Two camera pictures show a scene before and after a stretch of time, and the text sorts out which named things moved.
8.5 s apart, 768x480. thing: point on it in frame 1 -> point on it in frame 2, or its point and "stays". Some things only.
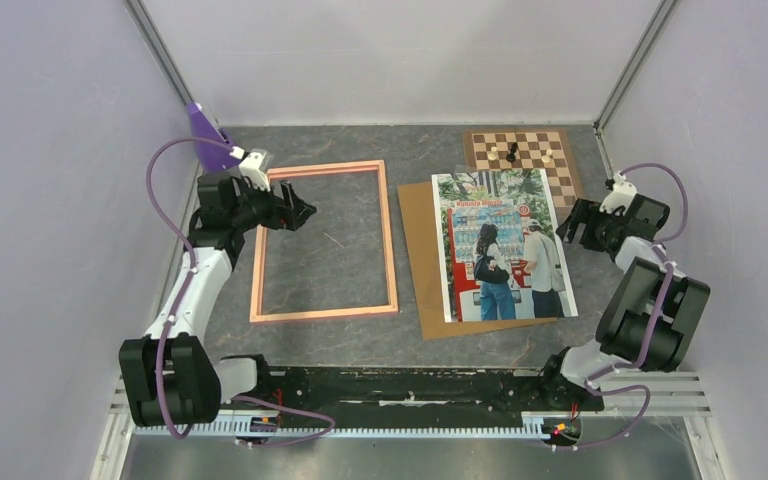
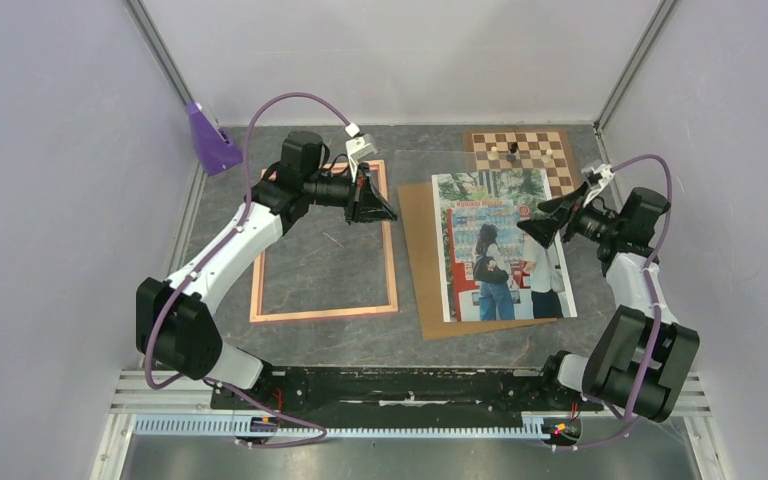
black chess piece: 511,157 stays
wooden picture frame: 256,316 stays
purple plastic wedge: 212,156 stays
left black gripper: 288,214 -> 372,207
